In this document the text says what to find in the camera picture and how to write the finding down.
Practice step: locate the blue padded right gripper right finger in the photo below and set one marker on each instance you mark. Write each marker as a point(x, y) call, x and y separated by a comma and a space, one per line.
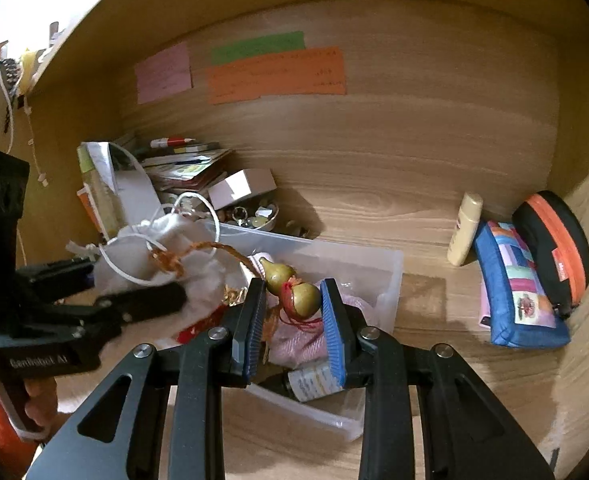
point(467, 431)

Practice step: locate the clear plastic storage bin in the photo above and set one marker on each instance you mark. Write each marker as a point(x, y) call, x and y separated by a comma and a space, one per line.
point(349, 277)

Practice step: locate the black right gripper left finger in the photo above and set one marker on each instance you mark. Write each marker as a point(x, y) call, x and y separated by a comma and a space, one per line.
point(161, 406)

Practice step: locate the pink sticky note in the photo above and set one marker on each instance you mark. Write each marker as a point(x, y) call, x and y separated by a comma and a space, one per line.
point(163, 74)

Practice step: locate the stack of books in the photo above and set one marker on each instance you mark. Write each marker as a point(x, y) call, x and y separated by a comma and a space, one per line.
point(188, 168)

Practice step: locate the white folded paper stand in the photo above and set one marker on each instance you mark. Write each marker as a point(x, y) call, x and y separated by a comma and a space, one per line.
point(138, 198)

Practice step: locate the black pen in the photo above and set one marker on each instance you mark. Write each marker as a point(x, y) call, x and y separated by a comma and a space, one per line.
point(554, 459)

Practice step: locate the green sticky note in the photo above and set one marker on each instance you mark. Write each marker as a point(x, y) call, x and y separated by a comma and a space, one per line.
point(249, 48)

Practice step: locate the golden gourd charm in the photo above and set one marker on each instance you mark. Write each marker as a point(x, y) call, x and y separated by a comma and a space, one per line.
point(298, 300)

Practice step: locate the small white cardboard box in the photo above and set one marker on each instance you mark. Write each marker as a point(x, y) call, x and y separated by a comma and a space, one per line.
point(242, 185)

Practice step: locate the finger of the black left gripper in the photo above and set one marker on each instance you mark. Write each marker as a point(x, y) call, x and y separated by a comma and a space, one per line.
point(62, 277)
point(109, 313)

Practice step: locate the blue patchwork pencil case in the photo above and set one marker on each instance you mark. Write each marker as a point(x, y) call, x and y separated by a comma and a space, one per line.
point(520, 314)

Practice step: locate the orange sticky note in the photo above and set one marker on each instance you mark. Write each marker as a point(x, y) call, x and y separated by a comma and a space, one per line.
point(307, 71)

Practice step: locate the green glass jar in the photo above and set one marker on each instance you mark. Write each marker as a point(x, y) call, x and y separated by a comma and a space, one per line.
point(306, 384)

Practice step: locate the cream lotion bottle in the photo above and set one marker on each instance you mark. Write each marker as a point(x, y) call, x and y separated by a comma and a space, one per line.
point(465, 228)

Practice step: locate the black orange zip case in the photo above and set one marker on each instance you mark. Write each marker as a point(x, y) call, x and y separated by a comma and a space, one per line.
point(559, 248)

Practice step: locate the white drawstring bag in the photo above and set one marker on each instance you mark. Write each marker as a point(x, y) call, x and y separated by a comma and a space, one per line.
point(181, 246)

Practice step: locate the person left hand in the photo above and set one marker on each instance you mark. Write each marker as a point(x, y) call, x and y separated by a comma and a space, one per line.
point(42, 406)

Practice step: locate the red pouch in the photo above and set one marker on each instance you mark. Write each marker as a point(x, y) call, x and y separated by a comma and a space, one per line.
point(202, 326)

